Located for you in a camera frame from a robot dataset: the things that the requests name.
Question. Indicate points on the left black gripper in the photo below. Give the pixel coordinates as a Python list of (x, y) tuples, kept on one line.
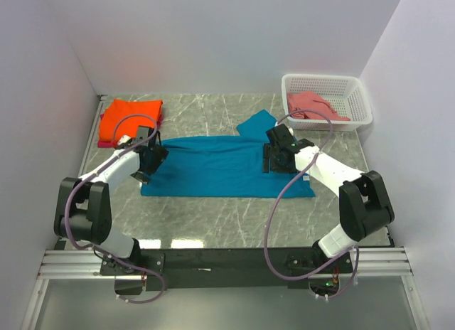
[(159, 154)]

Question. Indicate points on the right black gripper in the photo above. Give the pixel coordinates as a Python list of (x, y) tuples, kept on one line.
[(269, 153)]

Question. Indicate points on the blue t shirt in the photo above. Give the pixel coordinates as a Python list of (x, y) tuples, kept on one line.
[(223, 166)]

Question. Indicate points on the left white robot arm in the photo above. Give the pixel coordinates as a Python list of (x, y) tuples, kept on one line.
[(83, 211)]

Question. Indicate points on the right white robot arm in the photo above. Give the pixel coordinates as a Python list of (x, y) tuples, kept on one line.
[(363, 203)]

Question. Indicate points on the folded magenta t shirt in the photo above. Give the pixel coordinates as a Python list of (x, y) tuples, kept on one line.
[(105, 143)]

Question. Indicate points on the folded orange t shirt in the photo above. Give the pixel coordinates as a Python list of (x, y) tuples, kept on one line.
[(124, 117)]

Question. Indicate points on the pink t shirt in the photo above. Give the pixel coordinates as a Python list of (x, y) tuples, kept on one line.
[(309, 105)]

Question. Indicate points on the white plastic basket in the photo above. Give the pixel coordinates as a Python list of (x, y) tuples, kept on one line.
[(346, 95)]

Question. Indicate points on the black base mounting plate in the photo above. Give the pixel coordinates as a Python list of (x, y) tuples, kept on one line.
[(238, 267)]

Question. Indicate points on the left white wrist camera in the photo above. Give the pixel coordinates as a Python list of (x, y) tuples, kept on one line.
[(124, 142)]

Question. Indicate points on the aluminium frame rail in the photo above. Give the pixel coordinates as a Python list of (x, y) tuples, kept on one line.
[(83, 265)]

